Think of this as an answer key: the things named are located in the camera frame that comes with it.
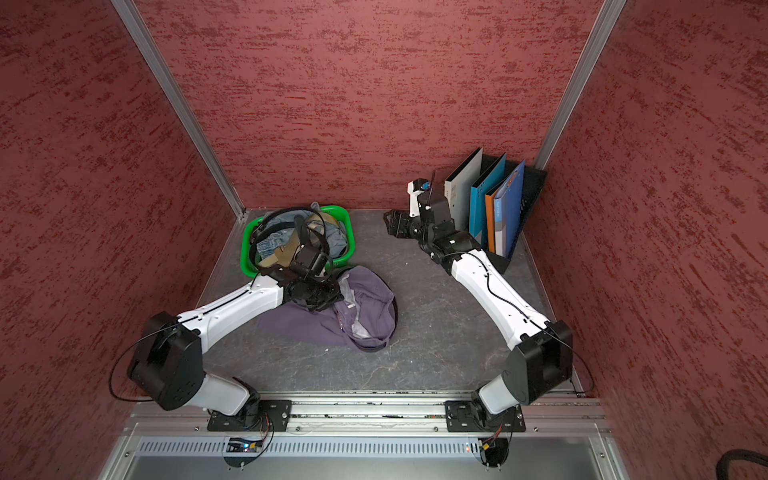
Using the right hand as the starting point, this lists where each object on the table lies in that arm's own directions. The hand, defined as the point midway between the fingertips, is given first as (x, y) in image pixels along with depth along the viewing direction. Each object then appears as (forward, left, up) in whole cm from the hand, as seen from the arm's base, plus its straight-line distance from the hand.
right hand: (392, 223), depth 79 cm
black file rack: (+26, -50, -9) cm, 58 cm away
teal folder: (+12, -26, -4) cm, 29 cm away
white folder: (+13, -20, 0) cm, 24 cm away
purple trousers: (-17, +8, -22) cm, 29 cm away
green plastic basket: (+5, +49, -19) cm, 53 cm away
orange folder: (+8, -30, -6) cm, 31 cm away
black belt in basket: (+11, +30, -13) cm, 35 cm away
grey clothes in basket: (+15, +39, -18) cm, 46 cm away
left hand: (-14, +15, -19) cm, 28 cm away
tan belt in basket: (+8, +37, -21) cm, 43 cm away
